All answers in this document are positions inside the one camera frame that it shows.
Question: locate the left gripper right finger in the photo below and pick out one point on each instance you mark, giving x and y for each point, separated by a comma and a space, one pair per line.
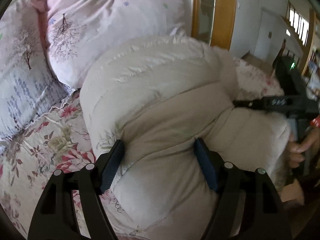
248, 205

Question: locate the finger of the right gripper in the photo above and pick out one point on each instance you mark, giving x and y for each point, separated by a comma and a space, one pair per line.
265, 103

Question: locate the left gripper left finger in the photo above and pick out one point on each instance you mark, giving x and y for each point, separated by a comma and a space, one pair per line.
55, 216

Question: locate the beige quilted down jacket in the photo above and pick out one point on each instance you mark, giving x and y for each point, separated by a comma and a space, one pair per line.
157, 95

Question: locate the person right hand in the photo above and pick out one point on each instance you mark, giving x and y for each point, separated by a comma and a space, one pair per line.
295, 150

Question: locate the floral bed sheet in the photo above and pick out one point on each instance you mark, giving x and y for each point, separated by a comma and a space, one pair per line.
60, 139

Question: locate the left floral pillow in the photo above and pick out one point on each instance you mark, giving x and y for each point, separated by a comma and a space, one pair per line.
28, 88

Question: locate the floral pillow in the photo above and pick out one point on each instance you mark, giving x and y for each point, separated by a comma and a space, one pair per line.
78, 32
28, 88

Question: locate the right floral pillow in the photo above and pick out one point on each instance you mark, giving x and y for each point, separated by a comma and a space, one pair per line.
78, 32

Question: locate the wooden door frame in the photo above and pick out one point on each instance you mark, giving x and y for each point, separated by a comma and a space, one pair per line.
211, 21

